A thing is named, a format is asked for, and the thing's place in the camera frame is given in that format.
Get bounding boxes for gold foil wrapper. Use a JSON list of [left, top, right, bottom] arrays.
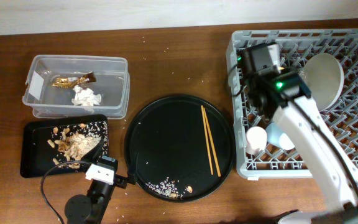
[[52, 72, 96, 88]]

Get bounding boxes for blue cup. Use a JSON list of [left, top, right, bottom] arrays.
[[265, 123, 295, 151]]

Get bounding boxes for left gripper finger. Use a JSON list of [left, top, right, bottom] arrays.
[[127, 152, 139, 184], [91, 140, 104, 161]]

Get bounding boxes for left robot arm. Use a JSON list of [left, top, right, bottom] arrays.
[[65, 142, 138, 223]]

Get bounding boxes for round black serving tray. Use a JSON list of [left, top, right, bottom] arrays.
[[124, 95, 236, 202]]

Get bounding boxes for scattered rice grains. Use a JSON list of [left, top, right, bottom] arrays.
[[145, 177, 183, 199]]

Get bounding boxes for grey plate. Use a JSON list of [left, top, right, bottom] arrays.
[[300, 53, 344, 111]]

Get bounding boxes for clear plastic bin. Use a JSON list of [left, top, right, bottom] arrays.
[[22, 55, 130, 119]]

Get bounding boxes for white tissue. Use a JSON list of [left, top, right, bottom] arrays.
[[71, 85, 102, 106]]

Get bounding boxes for pink cup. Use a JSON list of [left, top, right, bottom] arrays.
[[246, 126, 267, 155]]

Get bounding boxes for grey dishwasher rack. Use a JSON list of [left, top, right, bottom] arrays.
[[226, 29, 358, 180]]

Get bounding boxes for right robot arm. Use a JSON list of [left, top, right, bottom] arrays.
[[236, 42, 358, 223]]

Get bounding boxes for black rectangular tray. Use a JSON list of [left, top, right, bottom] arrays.
[[20, 114, 108, 178]]

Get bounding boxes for peanut shells pile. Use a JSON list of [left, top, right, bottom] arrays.
[[47, 121, 108, 165]]

